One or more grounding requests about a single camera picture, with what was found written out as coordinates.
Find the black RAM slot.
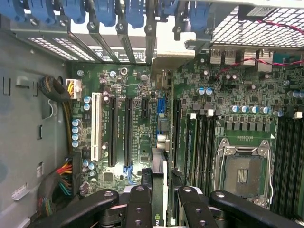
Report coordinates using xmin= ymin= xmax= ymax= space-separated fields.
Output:
xmin=204 ymin=111 xmax=210 ymax=190
xmin=289 ymin=116 xmax=297 ymax=214
xmin=199 ymin=113 xmax=205 ymax=190
xmin=210 ymin=111 xmax=217 ymax=190
xmin=273 ymin=116 xmax=281 ymax=212
xmin=297 ymin=116 xmax=304 ymax=214
xmin=281 ymin=116 xmax=289 ymax=214

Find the main power connector with wires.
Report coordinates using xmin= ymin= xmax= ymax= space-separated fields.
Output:
xmin=35 ymin=152 xmax=83 ymax=216

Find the blue card retention clip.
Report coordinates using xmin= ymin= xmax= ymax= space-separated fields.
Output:
xmin=189 ymin=2 xmax=211 ymax=32
xmin=0 ymin=0 xmax=26 ymax=22
xmin=94 ymin=0 xmax=117 ymax=27
xmin=28 ymin=0 xmax=57 ymax=25
xmin=161 ymin=0 xmax=179 ymax=17
xmin=124 ymin=0 xmax=146 ymax=29
xmin=60 ymin=0 xmax=86 ymax=24

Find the blue expansion slot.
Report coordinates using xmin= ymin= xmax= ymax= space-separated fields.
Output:
xmin=156 ymin=97 xmax=166 ymax=145

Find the short black expansion slot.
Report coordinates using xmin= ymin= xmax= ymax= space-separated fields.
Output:
xmin=141 ymin=97 xmax=150 ymax=119

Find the white power connector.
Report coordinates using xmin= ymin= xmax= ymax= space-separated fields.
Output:
xmin=65 ymin=79 xmax=83 ymax=100

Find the long black expansion slot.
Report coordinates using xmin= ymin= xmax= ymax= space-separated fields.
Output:
xmin=123 ymin=97 xmax=133 ymax=168
xmin=108 ymin=97 xmax=117 ymax=167
xmin=174 ymin=99 xmax=181 ymax=167

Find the green motherboard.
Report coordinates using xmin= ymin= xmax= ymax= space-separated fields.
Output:
xmin=67 ymin=62 xmax=304 ymax=214

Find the green RAM stick with label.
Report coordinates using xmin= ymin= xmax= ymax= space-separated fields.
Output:
xmin=186 ymin=113 xmax=198 ymax=190

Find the thin red wire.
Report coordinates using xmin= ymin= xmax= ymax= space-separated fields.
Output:
xmin=213 ymin=20 xmax=304 ymax=76

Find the black sleeved wire bundle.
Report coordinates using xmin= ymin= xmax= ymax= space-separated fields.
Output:
xmin=38 ymin=75 xmax=72 ymax=103

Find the CPU socket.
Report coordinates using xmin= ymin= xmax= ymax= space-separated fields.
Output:
xmin=214 ymin=137 xmax=274 ymax=211

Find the silver locking lever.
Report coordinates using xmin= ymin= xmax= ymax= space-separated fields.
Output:
xmin=266 ymin=140 xmax=274 ymax=207
xmin=218 ymin=140 xmax=226 ymax=190

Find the dark grey PC case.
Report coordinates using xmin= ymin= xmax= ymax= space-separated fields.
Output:
xmin=0 ymin=0 xmax=304 ymax=228

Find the white expansion slot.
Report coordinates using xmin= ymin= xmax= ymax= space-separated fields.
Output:
xmin=91 ymin=92 xmax=102 ymax=162

